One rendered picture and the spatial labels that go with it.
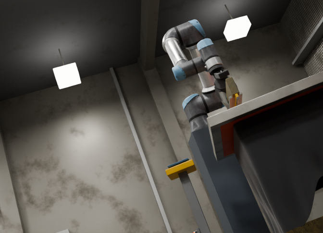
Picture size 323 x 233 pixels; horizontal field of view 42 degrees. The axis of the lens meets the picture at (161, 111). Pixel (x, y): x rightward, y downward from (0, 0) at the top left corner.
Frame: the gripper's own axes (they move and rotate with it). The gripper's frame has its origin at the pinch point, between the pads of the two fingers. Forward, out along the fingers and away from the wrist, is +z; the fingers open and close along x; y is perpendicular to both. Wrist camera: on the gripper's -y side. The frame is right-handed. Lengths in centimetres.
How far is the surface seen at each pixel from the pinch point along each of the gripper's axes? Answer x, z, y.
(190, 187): 31.2, 24.6, 9.7
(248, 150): 5.1, 25.6, -22.3
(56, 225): 322, -111, 625
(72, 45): 163, -408, 524
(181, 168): 31.7, 16.6, 5.2
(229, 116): 7.0, 13.1, -29.4
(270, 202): 5, 46, -22
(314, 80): -26.1, 12.7, -29.4
